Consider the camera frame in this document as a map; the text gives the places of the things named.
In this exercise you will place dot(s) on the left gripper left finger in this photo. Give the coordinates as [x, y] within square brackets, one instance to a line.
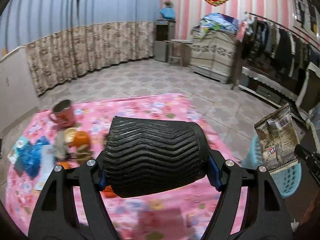
[55, 215]

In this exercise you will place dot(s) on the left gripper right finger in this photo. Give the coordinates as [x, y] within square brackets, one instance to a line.
[265, 214]

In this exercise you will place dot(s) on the silver foil snack bag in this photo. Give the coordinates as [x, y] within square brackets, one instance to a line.
[278, 139]

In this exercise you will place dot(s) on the blue plastic bag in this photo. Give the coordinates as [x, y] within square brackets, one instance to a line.
[30, 157]

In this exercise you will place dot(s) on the brown wrapper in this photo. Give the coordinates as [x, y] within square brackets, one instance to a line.
[83, 154]

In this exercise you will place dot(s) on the small orange fruit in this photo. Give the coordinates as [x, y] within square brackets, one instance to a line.
[80, 138]

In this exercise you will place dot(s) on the black ribbed cup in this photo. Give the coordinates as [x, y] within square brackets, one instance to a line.
[144, 156]

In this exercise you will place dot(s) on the white paper tissue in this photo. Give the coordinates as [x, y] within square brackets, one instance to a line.
[46, 166]

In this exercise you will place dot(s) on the cream plastic lid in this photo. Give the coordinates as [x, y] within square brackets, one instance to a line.
[69, 135]

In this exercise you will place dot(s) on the teal tissue box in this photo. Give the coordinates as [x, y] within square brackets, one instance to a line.
[14, 153]

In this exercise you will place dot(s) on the low tv stand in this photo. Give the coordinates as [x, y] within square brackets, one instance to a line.
[261, 86]

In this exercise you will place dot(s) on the pink mug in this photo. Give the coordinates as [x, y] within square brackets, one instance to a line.
[62, 114]

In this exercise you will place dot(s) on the white cabinet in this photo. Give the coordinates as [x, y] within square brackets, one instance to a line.
[18, 95]

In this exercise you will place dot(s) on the clothes rack with garments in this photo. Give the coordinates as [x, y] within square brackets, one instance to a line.
[274, 50]

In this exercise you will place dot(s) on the cloth covered chest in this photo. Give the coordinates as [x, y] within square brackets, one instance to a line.
[212, 54]

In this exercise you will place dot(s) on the pile of bedding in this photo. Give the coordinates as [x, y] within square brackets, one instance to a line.
[218, 21]

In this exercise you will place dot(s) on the small wooden stool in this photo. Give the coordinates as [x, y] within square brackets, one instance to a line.
[179, 52]

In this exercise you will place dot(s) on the blue floral curtain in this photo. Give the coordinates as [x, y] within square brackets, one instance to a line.
[66, 39]

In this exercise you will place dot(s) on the water dispenser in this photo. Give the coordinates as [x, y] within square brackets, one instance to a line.
[164, 32]

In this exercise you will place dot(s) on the blue covered plant pot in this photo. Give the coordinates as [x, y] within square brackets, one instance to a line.
[167, 12]

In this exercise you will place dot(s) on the framed wall picture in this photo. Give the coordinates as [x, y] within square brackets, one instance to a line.
[305, 18]

